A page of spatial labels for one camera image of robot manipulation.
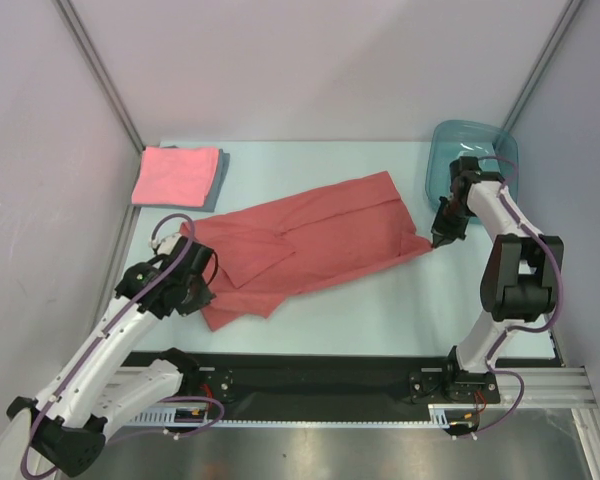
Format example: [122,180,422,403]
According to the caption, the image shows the red t shirt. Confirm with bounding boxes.
[180,171,432,331]

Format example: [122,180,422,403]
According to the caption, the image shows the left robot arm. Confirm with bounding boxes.
[7,234,218,477]

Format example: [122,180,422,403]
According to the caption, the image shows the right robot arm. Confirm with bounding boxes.
[431,156,564,401]

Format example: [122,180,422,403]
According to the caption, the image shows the teal plastic basin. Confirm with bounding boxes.
[425,120,519,212]

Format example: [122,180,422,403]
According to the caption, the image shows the folded pink t shirt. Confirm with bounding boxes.
[131,147,220,207]

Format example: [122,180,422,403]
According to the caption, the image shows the folded grey t shirt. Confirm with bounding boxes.
[158,144,231,213]

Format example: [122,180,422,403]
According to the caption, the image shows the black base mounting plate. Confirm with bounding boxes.
[124,349,501,416]

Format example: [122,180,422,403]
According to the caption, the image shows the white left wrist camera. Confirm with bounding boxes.
[149,233,181,255]

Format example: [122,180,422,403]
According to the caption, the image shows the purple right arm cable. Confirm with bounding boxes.
[449,155,566,441]

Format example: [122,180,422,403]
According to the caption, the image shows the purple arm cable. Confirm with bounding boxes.
[19,213,226,476]
[449,155,566,441]

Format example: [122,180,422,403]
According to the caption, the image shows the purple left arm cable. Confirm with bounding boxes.
[19,213,226,476]

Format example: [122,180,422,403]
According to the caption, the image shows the grey slotted cable duct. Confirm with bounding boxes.
[126,401,474,429]

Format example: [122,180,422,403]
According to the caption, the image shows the aluminium front rail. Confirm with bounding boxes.
[105,367,597,410]

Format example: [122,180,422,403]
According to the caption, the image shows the right aluminium corner post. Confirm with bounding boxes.
[501,0,588,132]

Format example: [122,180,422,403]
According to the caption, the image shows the aluminium corner post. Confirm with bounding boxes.
[52,0,145,154]
[501,0,588,132]

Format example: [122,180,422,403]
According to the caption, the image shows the left aluminium corner post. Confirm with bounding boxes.
[52,0,145,154]

